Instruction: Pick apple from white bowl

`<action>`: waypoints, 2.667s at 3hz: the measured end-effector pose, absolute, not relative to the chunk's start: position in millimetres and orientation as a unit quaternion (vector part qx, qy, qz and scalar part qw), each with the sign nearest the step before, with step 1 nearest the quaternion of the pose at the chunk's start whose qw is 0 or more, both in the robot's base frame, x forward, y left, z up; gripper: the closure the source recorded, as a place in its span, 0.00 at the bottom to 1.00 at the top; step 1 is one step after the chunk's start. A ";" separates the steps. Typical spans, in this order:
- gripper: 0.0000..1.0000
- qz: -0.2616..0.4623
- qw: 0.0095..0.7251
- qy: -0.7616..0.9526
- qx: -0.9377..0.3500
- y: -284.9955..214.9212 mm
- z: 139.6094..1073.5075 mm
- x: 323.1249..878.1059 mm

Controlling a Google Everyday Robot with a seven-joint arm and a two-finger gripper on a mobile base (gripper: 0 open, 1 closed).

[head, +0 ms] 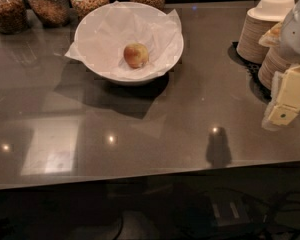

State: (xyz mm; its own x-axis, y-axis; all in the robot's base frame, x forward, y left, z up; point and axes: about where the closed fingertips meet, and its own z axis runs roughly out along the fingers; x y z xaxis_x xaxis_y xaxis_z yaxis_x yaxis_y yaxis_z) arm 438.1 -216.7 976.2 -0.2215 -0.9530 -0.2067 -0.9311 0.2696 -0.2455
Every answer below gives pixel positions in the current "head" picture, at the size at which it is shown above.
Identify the front stack paper bowls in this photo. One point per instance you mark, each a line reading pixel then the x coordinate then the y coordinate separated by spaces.
pixel 272 63

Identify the glass jar dark grains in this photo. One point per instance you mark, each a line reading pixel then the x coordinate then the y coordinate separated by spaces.
pixel 13 16

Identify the red yellow apple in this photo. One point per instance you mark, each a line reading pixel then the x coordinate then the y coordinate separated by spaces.
pixel 136 55

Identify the white paper liner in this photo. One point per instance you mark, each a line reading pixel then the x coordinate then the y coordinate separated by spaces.
pixel 106 34

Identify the white ceramic bowl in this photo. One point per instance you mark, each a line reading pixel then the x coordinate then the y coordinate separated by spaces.
pixel 90 27

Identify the black tray mat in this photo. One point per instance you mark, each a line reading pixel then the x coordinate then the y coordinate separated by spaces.
pixel 252 69

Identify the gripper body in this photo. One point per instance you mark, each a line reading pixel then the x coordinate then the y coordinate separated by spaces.
pixel 296 37

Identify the rear stack paper bowls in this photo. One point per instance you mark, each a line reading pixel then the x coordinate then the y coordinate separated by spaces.
pixel 258 21

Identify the glass jar brown grains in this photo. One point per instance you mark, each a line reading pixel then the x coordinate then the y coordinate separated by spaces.
pixel 51 13

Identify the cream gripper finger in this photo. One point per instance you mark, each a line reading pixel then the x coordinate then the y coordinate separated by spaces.
pixel 272 37
pixel 277 117

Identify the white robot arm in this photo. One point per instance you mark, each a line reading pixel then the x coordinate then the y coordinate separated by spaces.
pixel 289 46

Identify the stack paper bowls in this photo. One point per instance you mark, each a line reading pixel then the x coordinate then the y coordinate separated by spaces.
pixel 258 21
pixel 272 63

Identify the dark box under table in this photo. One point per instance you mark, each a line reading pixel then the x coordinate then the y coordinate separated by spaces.
pixel 229 212

